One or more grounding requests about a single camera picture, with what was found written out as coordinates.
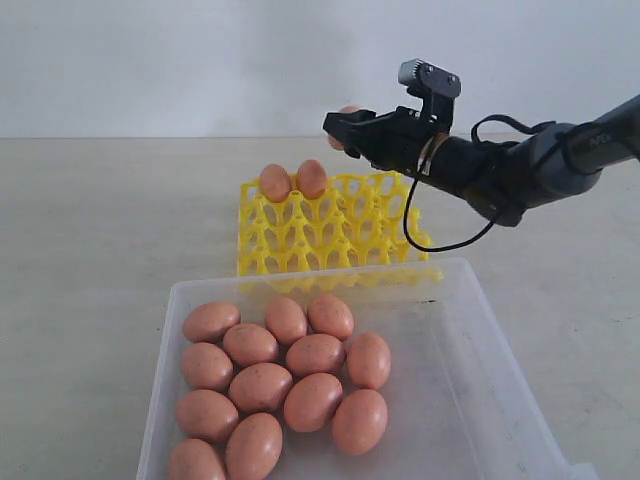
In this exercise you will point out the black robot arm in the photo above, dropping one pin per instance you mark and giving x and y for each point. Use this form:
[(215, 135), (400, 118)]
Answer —
[(500, 181)]

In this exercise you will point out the brown egg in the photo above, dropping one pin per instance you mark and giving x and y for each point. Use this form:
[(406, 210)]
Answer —
[(195, 459), (210, 321), (275, 183), (260, 387), (311, 179), (207, 415), (334, 143), (328, 314), (206, 366), (315, 353), (248, 344), (286, 320), (254, 447), (369, 361), (359, 422), (311, 403)]

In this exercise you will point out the yellow plastic egg tray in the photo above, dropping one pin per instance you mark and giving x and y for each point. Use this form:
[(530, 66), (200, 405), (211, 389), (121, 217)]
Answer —
[(357, 233)]

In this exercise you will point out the clear plastic bin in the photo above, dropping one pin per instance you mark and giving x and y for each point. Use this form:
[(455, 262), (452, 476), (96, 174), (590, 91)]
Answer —
[(459, 405)]

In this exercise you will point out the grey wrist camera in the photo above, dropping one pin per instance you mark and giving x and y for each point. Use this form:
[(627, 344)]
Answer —
[(422, 79)]

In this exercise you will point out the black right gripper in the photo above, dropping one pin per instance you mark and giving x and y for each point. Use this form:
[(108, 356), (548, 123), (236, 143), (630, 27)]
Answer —
[(397, 141)]

